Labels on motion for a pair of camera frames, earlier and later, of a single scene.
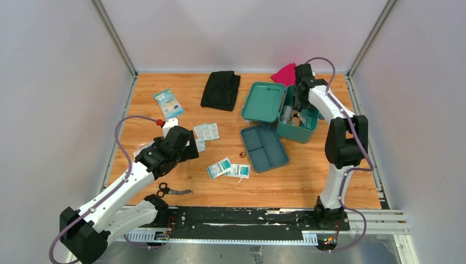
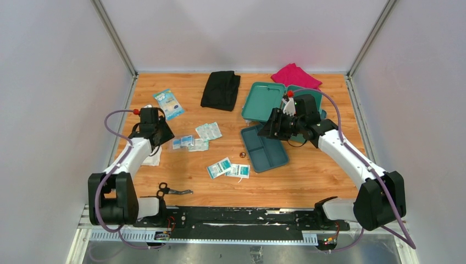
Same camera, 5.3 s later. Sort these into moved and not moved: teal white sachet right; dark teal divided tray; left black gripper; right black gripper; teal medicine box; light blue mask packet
Moved: right black gripper; left black gripper
Not moved: teal white sachet right; teal medicine box; light blue mask packet; dark teal divided tray
